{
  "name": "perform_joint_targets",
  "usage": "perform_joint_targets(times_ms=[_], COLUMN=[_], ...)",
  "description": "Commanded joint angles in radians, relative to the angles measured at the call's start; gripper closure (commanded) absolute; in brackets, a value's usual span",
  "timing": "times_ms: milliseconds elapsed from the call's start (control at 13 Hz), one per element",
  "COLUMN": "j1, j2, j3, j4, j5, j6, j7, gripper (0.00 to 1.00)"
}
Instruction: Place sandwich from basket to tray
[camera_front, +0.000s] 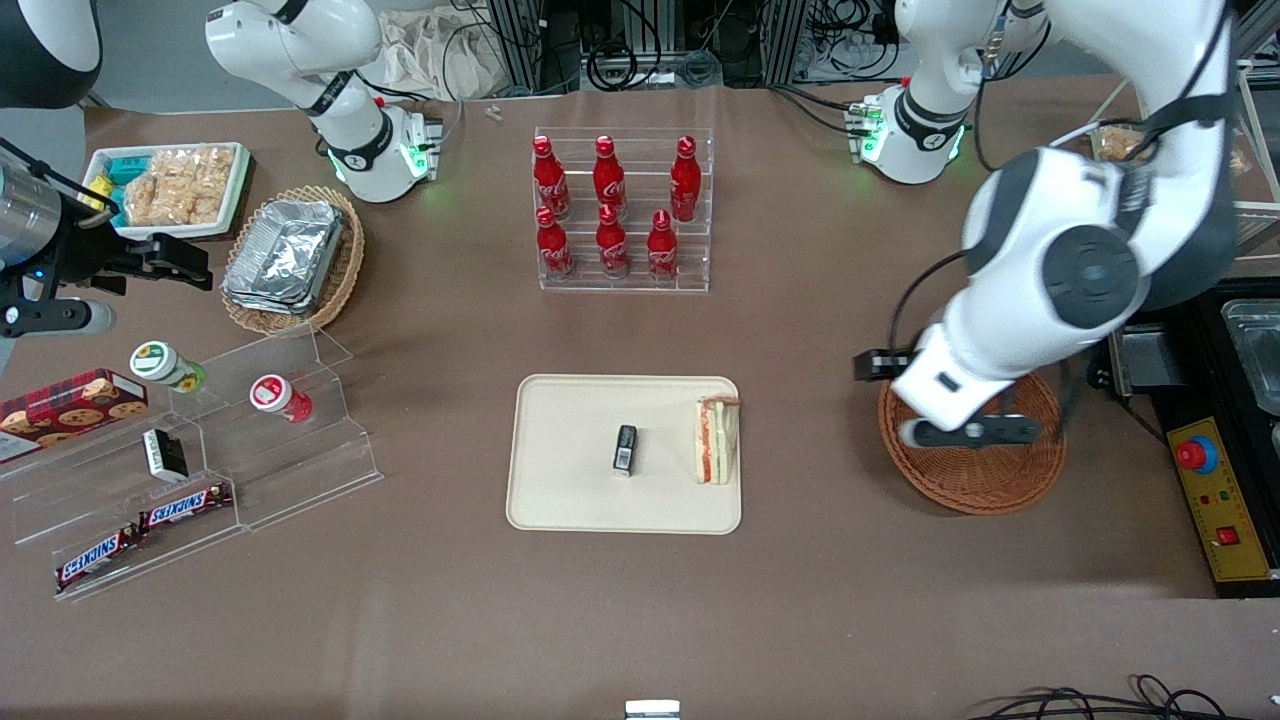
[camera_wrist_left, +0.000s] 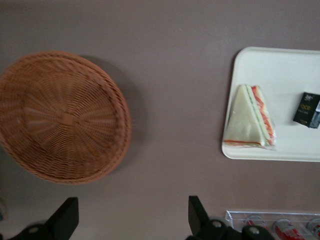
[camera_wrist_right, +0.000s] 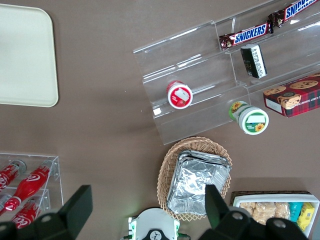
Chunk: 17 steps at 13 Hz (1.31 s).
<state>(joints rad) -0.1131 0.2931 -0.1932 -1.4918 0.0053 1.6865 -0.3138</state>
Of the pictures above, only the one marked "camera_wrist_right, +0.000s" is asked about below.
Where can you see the red strawberry yogurt cup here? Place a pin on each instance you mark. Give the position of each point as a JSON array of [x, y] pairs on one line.
[[180, 96]]

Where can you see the yellow snack packet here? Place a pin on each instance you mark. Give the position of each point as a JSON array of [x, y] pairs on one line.
[[306, 216]]

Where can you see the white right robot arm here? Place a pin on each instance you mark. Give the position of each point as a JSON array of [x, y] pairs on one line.
[[155, 222]]

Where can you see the beige plastic serving tray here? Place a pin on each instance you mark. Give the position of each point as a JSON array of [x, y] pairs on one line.
[[27, 62]]

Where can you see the teal snack packet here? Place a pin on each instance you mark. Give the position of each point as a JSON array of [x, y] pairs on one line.
[[295, 210]]

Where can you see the clear acrylic bottle rack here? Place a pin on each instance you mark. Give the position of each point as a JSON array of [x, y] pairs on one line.
[[56, 172]]

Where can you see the clear acrylic stepped stand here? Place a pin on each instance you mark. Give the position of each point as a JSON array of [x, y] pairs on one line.
[[200, 75], [287, 60]]

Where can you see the red tartan cookie box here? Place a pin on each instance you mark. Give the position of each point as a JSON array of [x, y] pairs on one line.
[[295, 97]]

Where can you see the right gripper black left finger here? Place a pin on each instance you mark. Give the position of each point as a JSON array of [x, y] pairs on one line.
[[70, 215]]

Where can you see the Snickers chocolate bar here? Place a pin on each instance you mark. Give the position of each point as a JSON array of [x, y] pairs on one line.
[[295, 10], [250, 35]]

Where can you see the light wicker basket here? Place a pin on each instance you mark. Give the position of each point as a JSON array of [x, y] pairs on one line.
[[170, 160]]

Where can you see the small black chocolate box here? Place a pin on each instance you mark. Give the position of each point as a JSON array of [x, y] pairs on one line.
[[253, 61]]

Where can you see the white rectangular snack tray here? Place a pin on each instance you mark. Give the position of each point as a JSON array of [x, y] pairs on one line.
[[275, 198]]

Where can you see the green sunflower yogurt cup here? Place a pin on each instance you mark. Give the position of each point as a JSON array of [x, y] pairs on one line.
[[252, 121]]

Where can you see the dark woven basket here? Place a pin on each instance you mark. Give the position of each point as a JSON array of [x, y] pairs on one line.
[[270, 193]]

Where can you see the aluminium foil tray stack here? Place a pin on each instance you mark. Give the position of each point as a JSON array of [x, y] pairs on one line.
[[195, 180]]

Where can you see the red Coca-Cola bottle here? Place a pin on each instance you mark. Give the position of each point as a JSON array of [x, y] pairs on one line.
[[8, 172], [32, 180], [27, 212]]

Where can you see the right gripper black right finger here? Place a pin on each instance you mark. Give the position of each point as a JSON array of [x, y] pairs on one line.
[[220, 215]]

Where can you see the rice cracker packet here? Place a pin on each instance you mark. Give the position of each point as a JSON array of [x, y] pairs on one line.
[[282, 210], [247, 208], [263, 212]]

